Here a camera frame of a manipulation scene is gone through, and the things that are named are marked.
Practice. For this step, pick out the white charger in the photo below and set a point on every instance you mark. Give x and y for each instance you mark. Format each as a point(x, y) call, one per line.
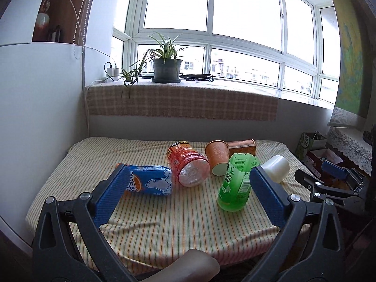
point(115, 73)
point(110, 72)

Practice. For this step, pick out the white lace cloth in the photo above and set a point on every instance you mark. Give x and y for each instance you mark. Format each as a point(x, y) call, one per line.
point(349, 144)

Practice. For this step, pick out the white window frame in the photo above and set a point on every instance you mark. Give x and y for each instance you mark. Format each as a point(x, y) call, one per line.
point(209, 39)

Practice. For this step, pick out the brown paper cup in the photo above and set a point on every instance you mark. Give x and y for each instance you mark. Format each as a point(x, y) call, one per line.
point(242, 147)

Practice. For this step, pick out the red and white box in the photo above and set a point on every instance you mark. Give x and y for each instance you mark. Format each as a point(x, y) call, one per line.
point(318, 157)

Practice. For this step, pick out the orange paper cup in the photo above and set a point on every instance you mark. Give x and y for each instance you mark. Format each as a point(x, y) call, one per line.
point(217, 155)

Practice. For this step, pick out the checked beige cloth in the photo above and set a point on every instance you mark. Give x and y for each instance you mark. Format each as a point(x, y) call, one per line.
point(191, 102)

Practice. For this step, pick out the orange label plastic cup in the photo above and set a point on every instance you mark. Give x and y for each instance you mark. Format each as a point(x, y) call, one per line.
point(182, 158)

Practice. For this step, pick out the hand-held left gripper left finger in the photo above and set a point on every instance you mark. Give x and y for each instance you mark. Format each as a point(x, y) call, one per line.
point(111, 195)

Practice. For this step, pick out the striped yellow cloth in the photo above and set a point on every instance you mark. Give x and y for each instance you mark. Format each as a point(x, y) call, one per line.
point(176, 220)

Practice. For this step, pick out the white cabinet with wooden niche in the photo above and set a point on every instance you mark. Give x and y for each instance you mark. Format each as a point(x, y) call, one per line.
point(38, 123)

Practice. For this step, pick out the wall map poster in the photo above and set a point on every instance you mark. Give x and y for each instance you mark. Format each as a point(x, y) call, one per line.
point(349, 50)

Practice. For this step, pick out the white plastic cup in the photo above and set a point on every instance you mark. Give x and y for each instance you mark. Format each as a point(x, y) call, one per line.
point(276, 167)

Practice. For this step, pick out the blue label plastic cup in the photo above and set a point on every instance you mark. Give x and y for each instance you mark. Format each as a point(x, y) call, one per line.
point(152, 182)

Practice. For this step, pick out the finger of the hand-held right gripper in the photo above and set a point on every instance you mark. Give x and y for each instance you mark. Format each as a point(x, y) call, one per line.
point(335, 169)
point(318, 188)

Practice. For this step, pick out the green label plastic cup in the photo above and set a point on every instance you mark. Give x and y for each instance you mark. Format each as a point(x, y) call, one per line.
point(235, 188)

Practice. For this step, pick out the green paper bag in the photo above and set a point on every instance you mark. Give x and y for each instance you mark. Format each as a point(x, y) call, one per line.
point(307, 144)

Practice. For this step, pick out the figurine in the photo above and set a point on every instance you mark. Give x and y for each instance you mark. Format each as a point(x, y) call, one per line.
point(43, 20)

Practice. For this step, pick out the potted spider plant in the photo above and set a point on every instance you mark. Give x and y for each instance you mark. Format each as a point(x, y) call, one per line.
point(166, 69)

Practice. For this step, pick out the beige rounded object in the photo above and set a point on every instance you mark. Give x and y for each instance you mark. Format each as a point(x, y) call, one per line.
point(191, 265)

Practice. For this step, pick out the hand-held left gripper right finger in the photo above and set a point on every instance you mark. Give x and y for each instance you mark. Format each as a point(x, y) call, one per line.
point(267, 196)

